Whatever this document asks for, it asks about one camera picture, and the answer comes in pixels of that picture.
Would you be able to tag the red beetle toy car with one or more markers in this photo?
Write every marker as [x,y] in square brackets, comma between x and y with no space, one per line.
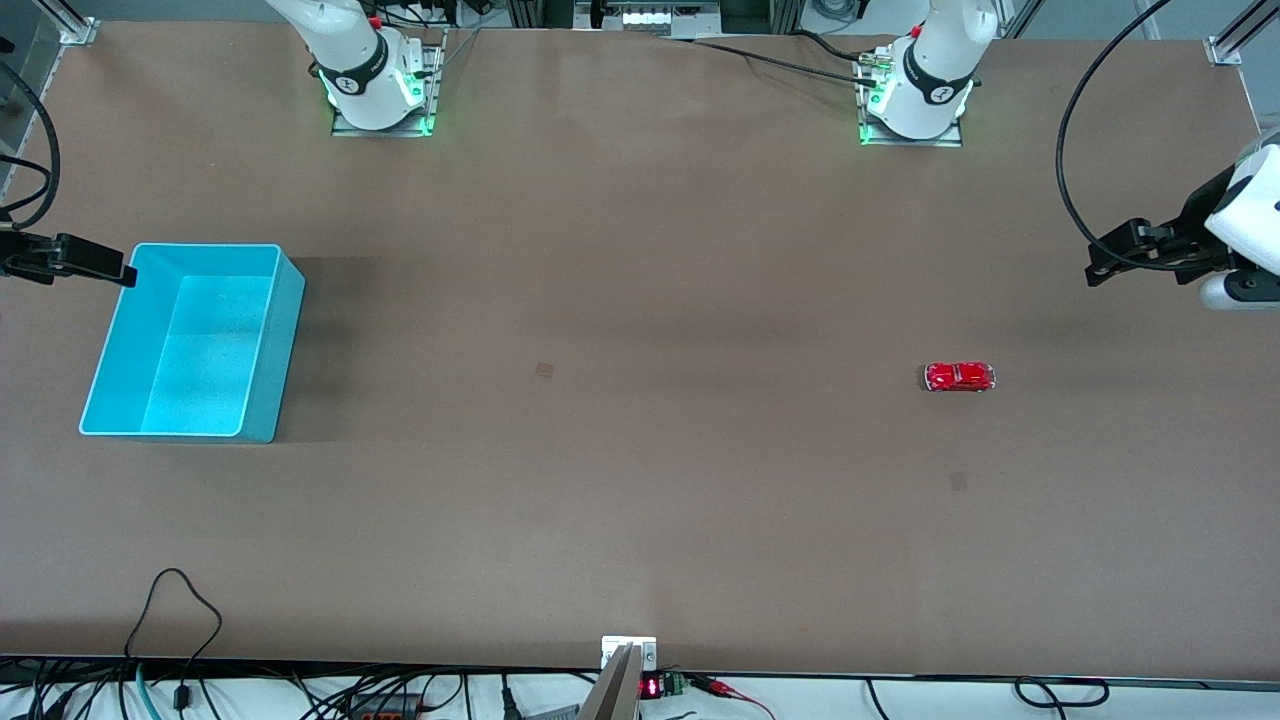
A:
[958,376]

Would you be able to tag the red digit display module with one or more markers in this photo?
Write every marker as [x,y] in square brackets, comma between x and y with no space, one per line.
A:
[660,687]

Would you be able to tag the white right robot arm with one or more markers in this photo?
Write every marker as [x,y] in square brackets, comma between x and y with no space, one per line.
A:
[365,85]

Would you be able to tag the grey camera mount bar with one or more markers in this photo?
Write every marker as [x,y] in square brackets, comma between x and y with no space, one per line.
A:
[612,695]

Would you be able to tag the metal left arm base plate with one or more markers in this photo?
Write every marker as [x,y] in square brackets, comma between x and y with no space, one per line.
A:
[950,138]

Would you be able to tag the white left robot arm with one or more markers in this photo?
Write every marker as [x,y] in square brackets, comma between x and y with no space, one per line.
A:
[935,90]

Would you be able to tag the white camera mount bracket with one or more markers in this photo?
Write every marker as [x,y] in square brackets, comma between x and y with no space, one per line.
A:
[615,645]

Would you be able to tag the lit metal rack device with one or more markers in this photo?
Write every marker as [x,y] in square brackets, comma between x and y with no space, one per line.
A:
[650,15]

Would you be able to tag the blue plastic box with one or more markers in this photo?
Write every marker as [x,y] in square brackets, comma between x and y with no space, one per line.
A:
[200,350]

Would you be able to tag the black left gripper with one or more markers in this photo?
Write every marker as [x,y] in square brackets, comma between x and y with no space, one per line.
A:
[1193,222]

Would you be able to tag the aluminium frame corner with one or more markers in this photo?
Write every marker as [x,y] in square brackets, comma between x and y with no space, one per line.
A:
[72,25]
[1235,40]

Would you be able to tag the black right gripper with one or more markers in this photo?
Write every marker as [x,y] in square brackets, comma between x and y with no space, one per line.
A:
[22,261]

